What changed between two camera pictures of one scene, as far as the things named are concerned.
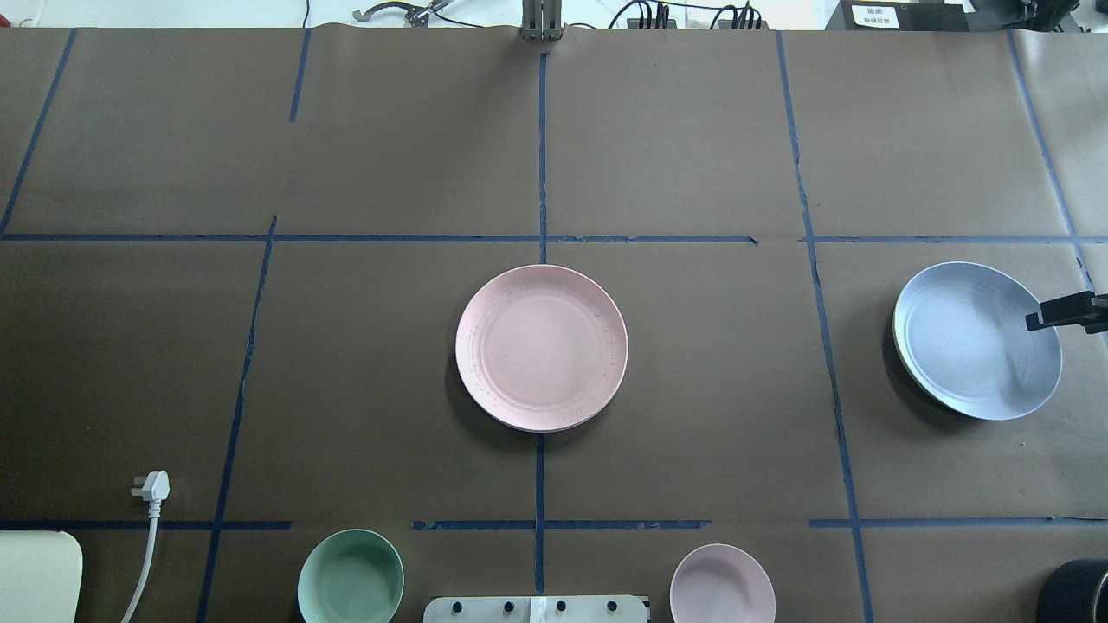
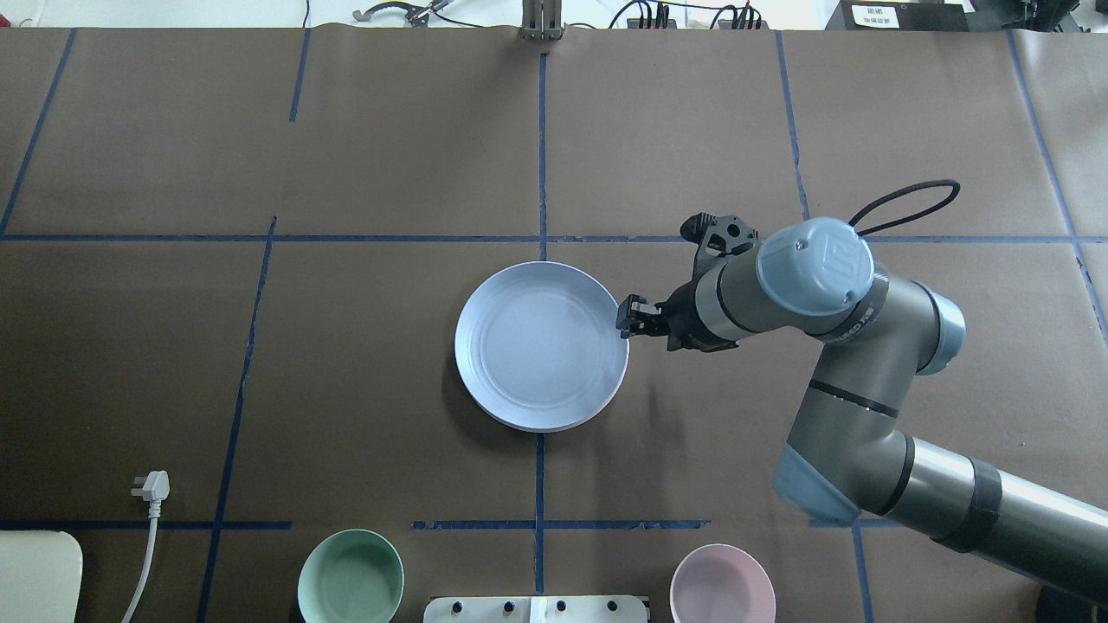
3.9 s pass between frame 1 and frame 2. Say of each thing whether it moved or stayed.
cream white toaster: stayed
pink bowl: stayed
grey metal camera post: stayed
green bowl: stayed
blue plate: moved
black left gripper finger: moved
